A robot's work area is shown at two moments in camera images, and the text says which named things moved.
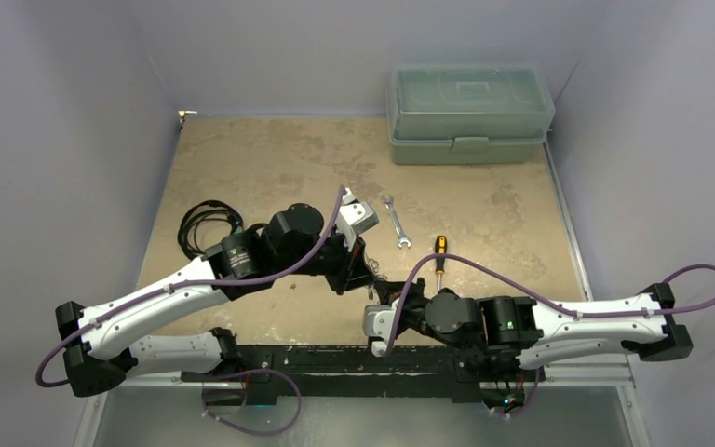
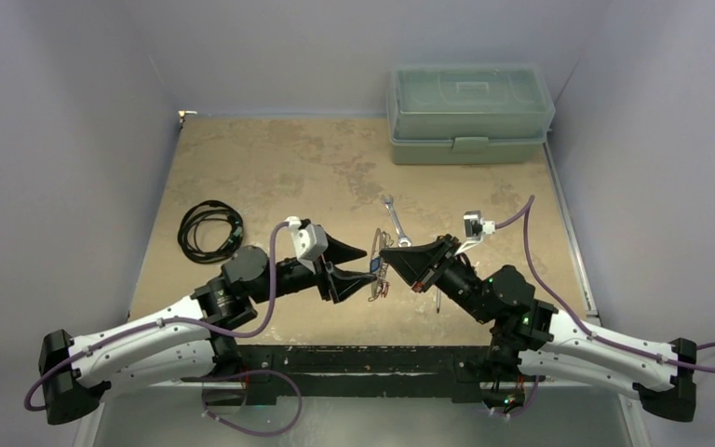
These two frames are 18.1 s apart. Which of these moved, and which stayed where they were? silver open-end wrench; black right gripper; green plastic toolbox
Moved: black right gripper
Stayed: silver open-end wrench; green plastic toolbox
